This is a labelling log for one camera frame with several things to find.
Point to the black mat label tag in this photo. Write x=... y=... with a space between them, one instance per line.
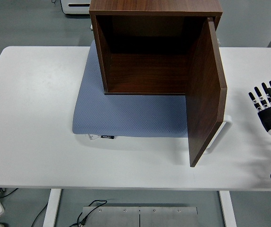
x=107 y=137

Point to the grey metal plate with screws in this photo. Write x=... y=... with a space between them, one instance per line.
x=111 y=217
x=168 y=217

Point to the white appliance with slot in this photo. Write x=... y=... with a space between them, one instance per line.
x=76 y=9

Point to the brown wooden cabinet body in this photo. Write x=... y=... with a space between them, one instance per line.
x=154 y=4

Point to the white table leg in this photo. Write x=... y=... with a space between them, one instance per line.
x=228 y=208
x=52 y=208

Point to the blue textured mat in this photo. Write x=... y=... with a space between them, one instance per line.
x=126 y=113

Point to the brown wooden cabinet door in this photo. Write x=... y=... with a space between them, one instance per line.
x=204 y=94

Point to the white mat care tag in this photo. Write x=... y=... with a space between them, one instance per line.
x=92 y=137

